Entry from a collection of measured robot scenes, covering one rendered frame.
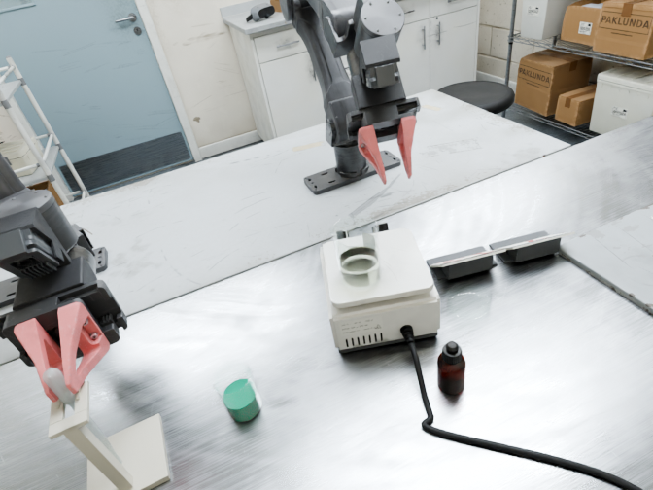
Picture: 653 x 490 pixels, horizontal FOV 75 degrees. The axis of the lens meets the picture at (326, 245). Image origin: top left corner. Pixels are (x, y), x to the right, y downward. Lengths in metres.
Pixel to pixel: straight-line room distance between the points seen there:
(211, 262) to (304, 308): 0.21
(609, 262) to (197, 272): 0.61
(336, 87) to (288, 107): 2.13
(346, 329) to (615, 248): 0.40
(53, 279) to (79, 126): 2.94
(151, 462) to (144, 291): 0.31
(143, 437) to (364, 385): 0.25
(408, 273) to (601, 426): 0.24
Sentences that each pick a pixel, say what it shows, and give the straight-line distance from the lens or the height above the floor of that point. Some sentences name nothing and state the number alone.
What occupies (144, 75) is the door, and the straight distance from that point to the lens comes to 3.34.
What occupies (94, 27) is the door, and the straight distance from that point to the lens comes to 3.30.
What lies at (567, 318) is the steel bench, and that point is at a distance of 0.61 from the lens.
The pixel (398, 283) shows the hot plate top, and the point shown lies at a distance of 0.50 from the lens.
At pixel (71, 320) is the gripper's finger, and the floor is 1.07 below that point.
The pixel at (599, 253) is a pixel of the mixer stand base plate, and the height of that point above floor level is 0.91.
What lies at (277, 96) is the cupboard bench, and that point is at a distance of 2.92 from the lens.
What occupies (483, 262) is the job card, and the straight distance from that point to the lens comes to 0.63.
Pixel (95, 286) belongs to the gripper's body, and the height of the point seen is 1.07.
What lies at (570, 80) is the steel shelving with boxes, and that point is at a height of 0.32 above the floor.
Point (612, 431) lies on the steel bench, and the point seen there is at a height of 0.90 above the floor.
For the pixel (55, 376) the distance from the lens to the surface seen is 0.44.
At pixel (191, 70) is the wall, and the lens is 3.38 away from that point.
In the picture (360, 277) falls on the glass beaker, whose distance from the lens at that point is 0.48.
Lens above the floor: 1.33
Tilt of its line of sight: 37 degrees down
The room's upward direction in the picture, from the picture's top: 11 degrees counter-clockwise
